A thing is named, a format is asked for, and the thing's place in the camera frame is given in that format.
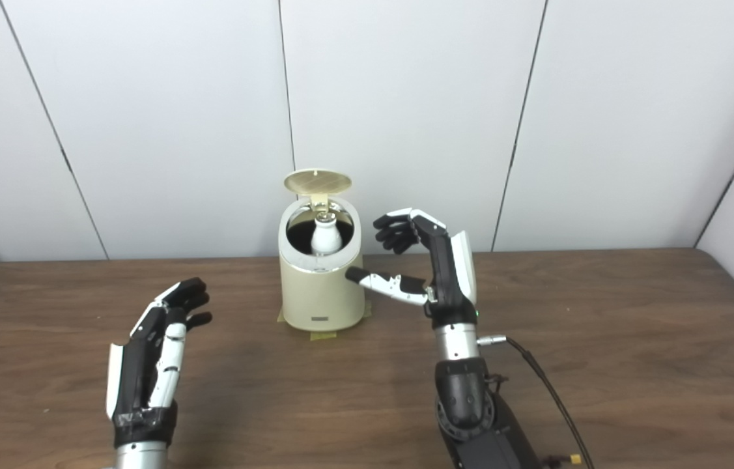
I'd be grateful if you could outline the white and black right hand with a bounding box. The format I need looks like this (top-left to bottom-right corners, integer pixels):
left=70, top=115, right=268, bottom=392
left=345, top=208, right=479, bottom=328

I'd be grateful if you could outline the white and black left hand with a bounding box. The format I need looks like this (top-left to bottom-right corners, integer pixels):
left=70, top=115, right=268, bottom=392
left=106, top=277, right=213, bottom=448

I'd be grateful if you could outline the cream-colored bin body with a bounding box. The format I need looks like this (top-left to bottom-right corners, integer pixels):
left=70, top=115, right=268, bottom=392
left=278, top=197, right=366, bottom=332

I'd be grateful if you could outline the small white plastic bottle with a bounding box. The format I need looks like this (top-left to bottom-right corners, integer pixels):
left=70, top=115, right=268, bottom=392
left=311, top=212, right=343, bottom=255

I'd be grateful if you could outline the round cream bin lid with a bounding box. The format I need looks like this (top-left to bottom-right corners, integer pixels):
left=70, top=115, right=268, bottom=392
left=283, top=169, right=352, bottom=210

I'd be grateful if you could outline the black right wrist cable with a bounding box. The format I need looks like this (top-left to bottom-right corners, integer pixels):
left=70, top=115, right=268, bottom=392
left=477, top=334, right=595, bottom=469

